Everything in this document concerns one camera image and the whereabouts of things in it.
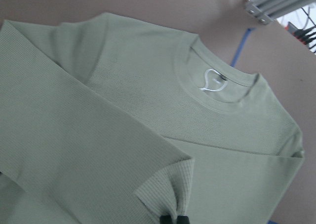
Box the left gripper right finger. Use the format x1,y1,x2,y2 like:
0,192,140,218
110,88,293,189
177,215,190,224

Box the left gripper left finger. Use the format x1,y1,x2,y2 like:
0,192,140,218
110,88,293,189
159,215,177,224

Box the olive green long-sleeve shirt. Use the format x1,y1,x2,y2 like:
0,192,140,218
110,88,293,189
0,13,304,224

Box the aluminium frame post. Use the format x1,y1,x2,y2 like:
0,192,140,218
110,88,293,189
244,0,316,25

